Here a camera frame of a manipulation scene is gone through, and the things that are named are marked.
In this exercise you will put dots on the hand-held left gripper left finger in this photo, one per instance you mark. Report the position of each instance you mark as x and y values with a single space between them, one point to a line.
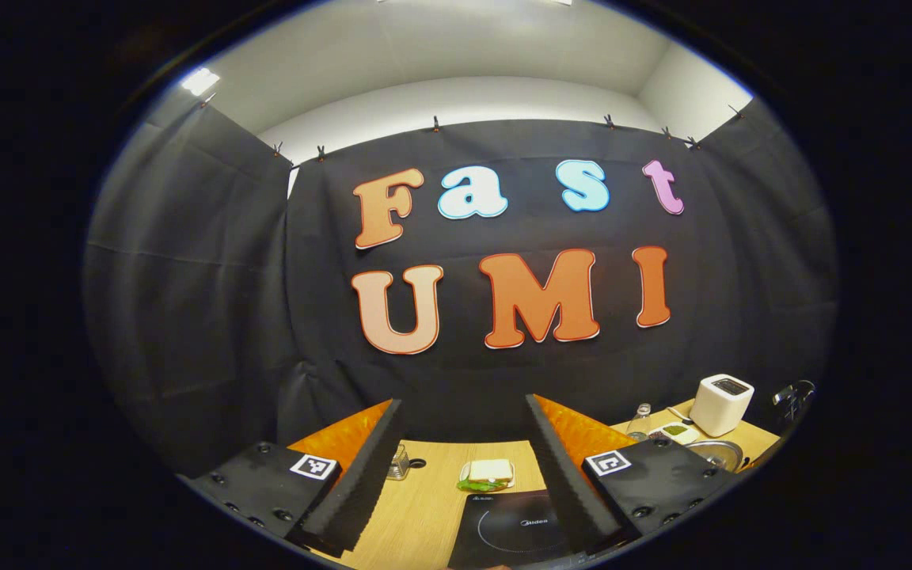
373 467

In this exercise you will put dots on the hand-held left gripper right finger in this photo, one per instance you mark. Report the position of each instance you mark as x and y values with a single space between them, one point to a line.
559 475

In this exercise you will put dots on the black induction cooktop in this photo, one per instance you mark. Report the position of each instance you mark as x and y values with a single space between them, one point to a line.
503 526

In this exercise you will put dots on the white toaster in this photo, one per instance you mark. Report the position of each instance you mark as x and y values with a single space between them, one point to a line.
721 408

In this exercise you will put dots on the small white plate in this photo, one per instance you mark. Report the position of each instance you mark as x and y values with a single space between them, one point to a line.
464 475

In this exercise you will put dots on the clear plastic water bottle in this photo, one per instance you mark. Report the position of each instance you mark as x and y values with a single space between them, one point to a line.
640 423

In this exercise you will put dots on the white divided bean dish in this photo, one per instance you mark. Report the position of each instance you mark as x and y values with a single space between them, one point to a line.
674 433

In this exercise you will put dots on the row of black cloth clips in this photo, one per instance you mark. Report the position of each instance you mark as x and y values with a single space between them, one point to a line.
436 123

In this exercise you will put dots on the small ceiling light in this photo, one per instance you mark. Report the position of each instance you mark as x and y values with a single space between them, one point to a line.
200 81

